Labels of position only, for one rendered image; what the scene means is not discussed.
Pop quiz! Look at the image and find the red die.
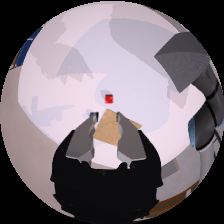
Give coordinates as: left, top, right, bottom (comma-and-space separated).
105, 94, 113, 104

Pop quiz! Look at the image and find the tan square mat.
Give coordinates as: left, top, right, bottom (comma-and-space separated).
93, 109, 142, 146

